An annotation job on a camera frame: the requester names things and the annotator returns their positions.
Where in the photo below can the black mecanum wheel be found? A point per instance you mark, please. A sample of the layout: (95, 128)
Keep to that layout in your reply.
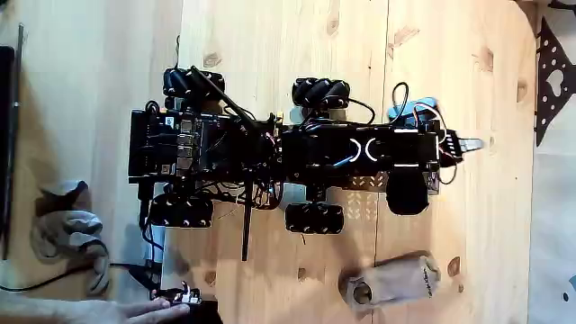
(315, 218)
(321, 92)
(180, 211)
(193, 83)

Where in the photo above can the white patterned cloth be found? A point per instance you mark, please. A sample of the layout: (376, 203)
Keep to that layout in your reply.
(553, 225)

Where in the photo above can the blue and black camera box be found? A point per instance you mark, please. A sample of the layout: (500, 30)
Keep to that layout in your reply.
(416, 110)

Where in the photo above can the rolled grey sock with print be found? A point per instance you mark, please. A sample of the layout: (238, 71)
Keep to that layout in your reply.
(396, 281)

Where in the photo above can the person's hand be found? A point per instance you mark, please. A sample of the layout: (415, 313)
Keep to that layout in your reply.
(153, 309)

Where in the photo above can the black device with white marks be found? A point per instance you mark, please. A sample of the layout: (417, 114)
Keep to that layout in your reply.
(180, 297)

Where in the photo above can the black sock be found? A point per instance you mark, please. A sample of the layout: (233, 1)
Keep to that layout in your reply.
(407, 193)

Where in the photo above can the black flat device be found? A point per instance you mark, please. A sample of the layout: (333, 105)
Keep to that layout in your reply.
(5, 135)

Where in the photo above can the black antenna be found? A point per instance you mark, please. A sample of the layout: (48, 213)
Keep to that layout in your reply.
(246, 225)
(225, 99)

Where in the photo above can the thin dark rod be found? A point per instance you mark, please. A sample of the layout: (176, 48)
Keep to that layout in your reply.
(13, 112)

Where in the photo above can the black perforated heart cutout plate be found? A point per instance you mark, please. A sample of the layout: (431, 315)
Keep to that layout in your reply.
(544, 58)

